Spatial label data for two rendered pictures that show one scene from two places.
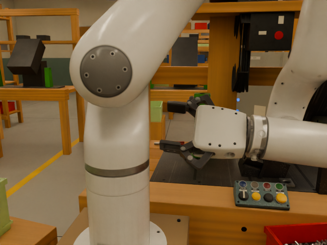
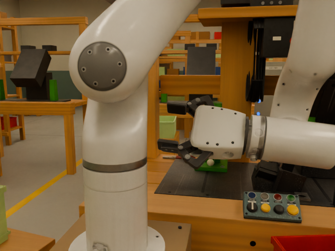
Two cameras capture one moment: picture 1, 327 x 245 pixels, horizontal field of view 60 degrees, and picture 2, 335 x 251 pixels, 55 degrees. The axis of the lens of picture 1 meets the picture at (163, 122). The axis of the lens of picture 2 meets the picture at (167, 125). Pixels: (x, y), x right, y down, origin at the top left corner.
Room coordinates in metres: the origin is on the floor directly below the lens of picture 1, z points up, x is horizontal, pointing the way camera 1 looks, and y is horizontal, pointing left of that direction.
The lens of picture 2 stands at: (-0.07, -0.04, 1.30)
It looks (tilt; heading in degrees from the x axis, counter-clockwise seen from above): 10 degrees down; 2
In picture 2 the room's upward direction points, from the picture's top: straight up
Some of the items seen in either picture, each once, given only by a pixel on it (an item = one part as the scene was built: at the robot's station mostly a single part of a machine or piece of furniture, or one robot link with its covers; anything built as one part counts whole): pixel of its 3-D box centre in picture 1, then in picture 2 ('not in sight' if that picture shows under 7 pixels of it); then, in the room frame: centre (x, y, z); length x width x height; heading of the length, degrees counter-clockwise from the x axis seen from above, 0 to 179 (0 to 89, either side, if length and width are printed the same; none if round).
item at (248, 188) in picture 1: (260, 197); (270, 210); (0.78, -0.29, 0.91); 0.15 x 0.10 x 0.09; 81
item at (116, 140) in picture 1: (117, 97); (115, 96); (0.53, 0.09, 1.25); 0.19 x 0.12 x 0.24; 4
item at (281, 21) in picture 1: (268, 32); (283, 38); (1.27, -0.45, 1.42); 0.17 x 0.12 x 0.15; 81
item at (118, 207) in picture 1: (118, 206); (116, 207); (0.50, 0.09, 1.04); 0.19 x 0.19 x 0.18
